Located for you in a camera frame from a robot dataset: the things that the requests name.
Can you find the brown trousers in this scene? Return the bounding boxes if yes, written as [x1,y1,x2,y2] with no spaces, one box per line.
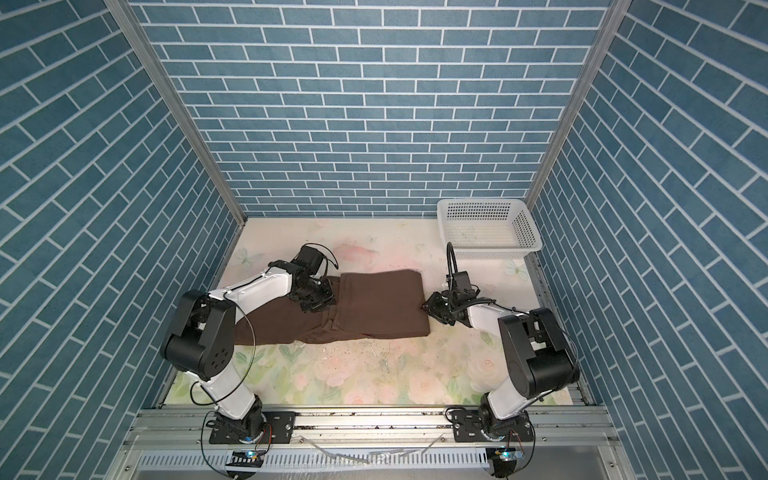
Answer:
[234,270,431,345]

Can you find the white plastic basket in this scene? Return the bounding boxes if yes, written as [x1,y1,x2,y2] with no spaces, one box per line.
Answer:
[437,198,543,260]

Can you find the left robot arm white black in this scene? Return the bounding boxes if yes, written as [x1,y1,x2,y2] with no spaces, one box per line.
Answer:
[160,261,335,444]

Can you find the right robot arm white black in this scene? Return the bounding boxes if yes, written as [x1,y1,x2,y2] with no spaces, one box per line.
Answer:
[422,272,581,439]

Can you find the right green circuit board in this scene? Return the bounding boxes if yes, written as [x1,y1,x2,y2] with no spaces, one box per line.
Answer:
[489,447,524,463]

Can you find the green circuit board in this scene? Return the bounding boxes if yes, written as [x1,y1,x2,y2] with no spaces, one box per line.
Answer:
[226,450,265,470]
[489,447,524,463]

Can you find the left green circuit board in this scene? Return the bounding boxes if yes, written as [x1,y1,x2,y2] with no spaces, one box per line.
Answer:
[226,450,265,470]

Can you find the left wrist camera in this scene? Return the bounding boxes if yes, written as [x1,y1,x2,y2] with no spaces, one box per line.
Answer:
[292,244,327,276]

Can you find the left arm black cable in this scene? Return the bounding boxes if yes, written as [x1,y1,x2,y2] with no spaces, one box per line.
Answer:
[188,241,340,478]

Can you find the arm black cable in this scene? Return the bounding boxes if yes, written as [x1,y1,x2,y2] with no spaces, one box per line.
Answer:
[188,241,340,478]
[443,241,582,475]

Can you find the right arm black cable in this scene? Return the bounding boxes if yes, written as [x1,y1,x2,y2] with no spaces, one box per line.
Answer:
[443,241,582,475]

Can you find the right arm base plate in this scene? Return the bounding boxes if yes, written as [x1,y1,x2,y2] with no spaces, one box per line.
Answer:
[444,407,535,443]

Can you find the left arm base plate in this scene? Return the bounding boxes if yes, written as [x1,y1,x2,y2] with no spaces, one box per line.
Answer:
[205,411,296,445]

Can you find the white slotted cable duct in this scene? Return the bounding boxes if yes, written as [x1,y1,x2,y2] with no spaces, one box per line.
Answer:
[137,448,489,473]

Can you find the aluminium front rail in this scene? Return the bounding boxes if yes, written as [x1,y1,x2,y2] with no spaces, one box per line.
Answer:
[122,406,619,451]

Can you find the left corner aluminium post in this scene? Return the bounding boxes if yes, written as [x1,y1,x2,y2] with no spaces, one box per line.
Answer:
[104,0,247,227]

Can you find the corner aluminium post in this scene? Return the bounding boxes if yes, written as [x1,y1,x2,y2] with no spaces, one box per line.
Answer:
[104,0,247,227]
[525,0,632,211]

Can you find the right corner aluminium post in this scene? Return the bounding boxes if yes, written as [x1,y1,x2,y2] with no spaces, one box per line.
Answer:
[525,0,632,211]

